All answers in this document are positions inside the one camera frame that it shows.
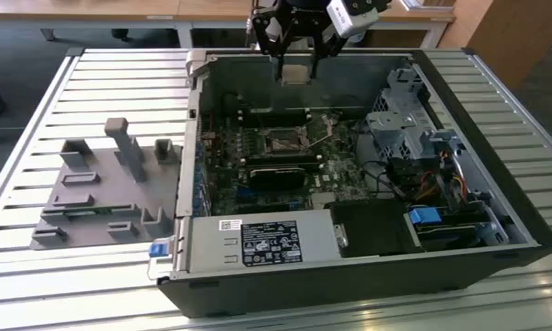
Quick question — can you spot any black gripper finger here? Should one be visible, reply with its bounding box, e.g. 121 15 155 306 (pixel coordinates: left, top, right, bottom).
309 20 352 79
251 10 289 83

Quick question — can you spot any silver CPU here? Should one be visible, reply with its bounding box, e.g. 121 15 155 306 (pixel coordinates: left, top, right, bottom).
280 63 312 86

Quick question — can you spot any metal socket cover frame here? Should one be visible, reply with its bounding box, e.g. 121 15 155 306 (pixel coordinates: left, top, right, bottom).
319 113 340 139

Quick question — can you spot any CPU socket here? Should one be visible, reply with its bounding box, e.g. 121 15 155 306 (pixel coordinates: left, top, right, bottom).
263 127 312 155

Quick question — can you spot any black expansion slot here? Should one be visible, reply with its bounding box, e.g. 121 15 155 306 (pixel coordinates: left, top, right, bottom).
236 202 289 214

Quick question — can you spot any grey case hinge block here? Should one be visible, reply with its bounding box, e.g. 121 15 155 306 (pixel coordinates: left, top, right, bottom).
183 50 211 86

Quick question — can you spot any silver metal drive cage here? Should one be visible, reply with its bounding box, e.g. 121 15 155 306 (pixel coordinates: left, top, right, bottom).
365 67 468 163

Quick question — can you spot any installed green RAM stick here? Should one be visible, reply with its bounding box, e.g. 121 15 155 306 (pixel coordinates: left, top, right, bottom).
245 157 319 170

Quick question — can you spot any wooden desk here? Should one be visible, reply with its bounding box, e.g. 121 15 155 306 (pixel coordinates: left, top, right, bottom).
0 0 456 49

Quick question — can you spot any wooden cabinet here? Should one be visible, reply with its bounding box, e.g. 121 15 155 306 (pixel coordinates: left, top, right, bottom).
436 0 552 90

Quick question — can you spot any green motherboard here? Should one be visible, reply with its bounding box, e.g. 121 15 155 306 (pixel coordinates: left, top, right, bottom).
197 110 373 217

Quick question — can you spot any black graphics card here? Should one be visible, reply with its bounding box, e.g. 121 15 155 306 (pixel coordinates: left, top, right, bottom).
247 165 305 190

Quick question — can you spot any small silver heat sink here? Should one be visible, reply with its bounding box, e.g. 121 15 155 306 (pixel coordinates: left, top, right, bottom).
311 192 336 210

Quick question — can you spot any black plastic fan shroud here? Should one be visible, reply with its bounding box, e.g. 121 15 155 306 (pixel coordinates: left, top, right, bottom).
328 199 427 259

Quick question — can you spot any blue disk carrier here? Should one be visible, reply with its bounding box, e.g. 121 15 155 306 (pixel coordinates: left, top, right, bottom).
408 205 443 227

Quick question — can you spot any grey parts rack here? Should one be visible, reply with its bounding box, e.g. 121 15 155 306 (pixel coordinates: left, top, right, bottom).
29 117 185 251

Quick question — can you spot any silver power supply unit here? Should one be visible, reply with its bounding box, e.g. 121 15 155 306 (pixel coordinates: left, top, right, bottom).
183 210 340 273

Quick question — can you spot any blue case latch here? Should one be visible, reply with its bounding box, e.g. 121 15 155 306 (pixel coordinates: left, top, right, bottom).
149 241 175 259

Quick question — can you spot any black open PC case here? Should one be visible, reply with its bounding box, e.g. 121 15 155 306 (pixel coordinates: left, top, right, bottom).
156 48 552 319

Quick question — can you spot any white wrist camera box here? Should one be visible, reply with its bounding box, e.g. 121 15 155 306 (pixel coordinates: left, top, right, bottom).
325 0 381 39

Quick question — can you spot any black case cable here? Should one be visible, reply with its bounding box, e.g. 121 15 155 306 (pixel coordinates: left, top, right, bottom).
356 159 408 203

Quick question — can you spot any yellow orange wire bundle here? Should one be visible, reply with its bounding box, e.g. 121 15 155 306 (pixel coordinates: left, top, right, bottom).
413 171 471 201

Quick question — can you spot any silver disk bay bracket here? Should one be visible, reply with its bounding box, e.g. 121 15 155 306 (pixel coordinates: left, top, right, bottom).
404 199 511 250

